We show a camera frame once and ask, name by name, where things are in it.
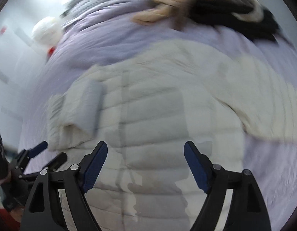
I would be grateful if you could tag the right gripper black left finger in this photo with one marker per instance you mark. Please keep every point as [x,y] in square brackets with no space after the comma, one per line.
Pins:
[43,210]

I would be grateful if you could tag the lavender plush bed blanket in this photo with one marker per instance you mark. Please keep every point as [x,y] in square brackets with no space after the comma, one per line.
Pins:
[107,36]

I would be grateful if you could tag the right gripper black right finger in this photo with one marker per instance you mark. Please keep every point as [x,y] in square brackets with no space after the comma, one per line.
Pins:
[247,210]

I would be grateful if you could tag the white drawer cabinet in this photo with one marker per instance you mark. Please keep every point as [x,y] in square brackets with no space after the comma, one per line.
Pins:
[21,61]

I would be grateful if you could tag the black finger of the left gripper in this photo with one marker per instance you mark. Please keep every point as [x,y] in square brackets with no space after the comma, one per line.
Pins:
[56,162]
[25,156]

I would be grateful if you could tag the black folded garment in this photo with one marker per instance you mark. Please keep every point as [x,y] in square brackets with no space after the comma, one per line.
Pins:
[221,13]

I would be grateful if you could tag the cream puffer down jacket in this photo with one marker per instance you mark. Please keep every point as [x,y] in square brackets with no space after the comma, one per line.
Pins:
[147,107]

